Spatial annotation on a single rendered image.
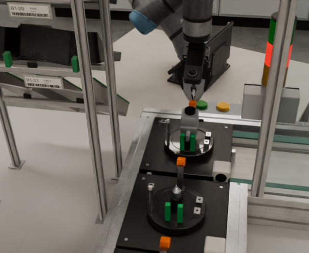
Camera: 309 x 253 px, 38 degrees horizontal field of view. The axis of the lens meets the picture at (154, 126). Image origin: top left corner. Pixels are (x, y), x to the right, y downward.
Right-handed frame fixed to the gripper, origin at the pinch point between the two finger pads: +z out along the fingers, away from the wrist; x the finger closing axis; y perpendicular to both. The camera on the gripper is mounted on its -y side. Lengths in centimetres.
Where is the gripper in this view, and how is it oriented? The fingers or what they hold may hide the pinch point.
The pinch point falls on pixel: (193, 101)
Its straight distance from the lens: 128.7
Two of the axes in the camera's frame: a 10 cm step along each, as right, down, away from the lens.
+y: 1.7, -5.9, 7.9
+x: -9.8, -0.9, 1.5
